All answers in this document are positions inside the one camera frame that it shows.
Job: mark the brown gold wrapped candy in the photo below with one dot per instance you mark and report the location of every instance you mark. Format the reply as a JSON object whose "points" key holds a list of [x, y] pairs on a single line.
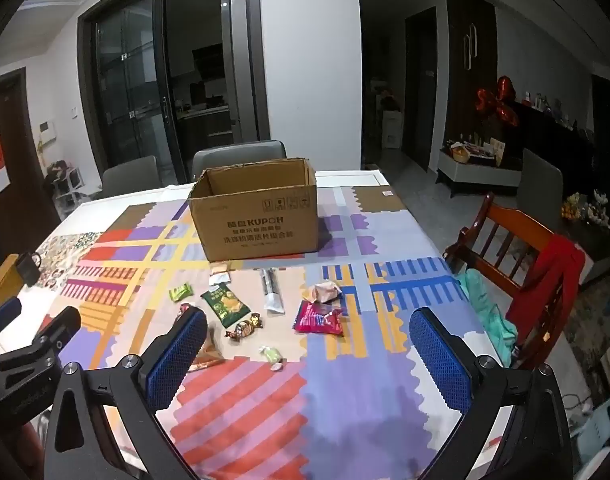
{"points": [[244, 330]]}

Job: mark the small white sachet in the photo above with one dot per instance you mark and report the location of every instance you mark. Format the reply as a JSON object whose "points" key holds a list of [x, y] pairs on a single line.
{"points": [[219, 277]]}

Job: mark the orange brown triangular packet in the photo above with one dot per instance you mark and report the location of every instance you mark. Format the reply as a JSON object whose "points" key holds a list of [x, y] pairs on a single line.
{"points": [[209, 352]]}

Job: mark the white box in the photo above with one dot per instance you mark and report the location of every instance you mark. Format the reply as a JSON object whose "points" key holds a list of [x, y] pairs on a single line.
{"points": [[392, 127]]}

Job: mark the red brown wooden chair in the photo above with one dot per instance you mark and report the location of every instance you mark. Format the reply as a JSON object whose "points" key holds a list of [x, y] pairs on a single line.
{"points": [[500, 240]]}

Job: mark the light green snack packet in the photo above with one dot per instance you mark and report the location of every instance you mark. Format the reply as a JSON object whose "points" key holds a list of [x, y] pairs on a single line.
{"points": [[181, 292]]}

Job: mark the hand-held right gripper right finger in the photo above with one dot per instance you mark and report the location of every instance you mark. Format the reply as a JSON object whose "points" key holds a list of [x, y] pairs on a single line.
{"points": [[440, 360]]}

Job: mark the beige snack packet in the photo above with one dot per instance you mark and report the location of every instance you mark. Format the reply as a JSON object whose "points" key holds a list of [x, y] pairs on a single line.
{"points": [[325, 292]]}

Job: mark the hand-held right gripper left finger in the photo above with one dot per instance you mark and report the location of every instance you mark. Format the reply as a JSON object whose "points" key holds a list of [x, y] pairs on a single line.
{"points": [[177, 355]]}

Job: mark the long dark stick snack packet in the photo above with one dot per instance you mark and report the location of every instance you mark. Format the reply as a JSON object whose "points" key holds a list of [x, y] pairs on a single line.
{"points": [[272, 290]]}

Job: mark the pale green wrapped candy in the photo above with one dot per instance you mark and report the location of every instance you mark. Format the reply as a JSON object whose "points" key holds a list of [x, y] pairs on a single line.
{"points": [[270, 355]]}

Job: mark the tan paper bag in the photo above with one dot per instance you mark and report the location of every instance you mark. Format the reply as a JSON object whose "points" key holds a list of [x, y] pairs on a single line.
{"points": [[497, 150]]}

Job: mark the white shoe rack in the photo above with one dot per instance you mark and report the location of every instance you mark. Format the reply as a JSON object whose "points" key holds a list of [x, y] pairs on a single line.
{"points": [[65, 185]]}

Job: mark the flower bunch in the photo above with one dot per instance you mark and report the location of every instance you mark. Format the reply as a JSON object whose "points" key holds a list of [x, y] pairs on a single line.
{"points": [[585, 207]]}

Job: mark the magenta snack packet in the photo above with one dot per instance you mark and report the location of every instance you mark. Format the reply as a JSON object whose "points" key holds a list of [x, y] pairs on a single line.
{"points": [[319, 319]]}

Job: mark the dark long cabinet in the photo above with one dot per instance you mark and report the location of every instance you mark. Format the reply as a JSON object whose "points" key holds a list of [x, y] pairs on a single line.
{"points": [[555, 140]]}

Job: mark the wicker basket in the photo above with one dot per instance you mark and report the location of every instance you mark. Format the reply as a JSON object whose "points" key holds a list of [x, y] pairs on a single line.
{"points": [[460, 152]]}

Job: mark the brown cardboard box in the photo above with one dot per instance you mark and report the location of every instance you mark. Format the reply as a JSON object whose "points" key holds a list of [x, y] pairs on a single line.
{"points": [[257, 210]]}

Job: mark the dark brown door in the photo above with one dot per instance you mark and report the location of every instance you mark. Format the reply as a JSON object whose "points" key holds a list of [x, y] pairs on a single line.
{"points": [[20, 185]]}

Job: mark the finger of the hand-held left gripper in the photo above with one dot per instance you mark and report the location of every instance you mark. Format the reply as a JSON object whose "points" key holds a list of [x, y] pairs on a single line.
{"points": [[2, 315], [60, 327]]}

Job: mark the dark green cracker packet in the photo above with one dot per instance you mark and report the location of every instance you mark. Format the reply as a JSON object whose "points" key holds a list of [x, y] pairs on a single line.
{"points": [[224, 305]]}

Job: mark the white wall intercom panel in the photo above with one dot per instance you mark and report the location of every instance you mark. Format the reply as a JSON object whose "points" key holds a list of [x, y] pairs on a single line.
{"points": [[47, 129]]}

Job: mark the small black clip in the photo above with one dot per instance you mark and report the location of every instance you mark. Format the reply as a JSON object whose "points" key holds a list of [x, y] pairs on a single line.
{"points": [[29, 267]]}

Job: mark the red garment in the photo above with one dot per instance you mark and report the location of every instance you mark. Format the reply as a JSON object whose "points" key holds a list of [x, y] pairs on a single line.
{"points": [[550, 280]]}

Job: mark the red foil balloons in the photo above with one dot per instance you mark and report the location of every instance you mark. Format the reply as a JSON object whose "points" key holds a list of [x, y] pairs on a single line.
{"points": [[497, 102]]}

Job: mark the grey dining chair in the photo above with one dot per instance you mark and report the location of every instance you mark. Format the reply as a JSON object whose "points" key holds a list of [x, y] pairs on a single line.
{"points": [[130, 175], [240, 155], [540, 187]]}

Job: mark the teal cloth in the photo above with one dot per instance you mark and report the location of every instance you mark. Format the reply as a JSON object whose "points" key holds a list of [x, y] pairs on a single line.
{"points": [[490, 310]]}

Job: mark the dark framed sliding glass door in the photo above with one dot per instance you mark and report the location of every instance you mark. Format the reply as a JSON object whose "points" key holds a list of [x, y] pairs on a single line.
{"points": [[130, 75]]}

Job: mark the tan board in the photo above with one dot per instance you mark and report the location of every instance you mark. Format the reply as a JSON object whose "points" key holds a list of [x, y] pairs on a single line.
{"points": [[2, 280]]}

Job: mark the light blue plastic stool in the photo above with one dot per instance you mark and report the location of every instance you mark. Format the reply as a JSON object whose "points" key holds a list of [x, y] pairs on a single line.
{"points": [[605, 425]]}

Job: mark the low white grey sideboard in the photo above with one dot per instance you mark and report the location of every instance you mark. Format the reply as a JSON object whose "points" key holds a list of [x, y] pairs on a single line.
{"points": [[480, 172]]}

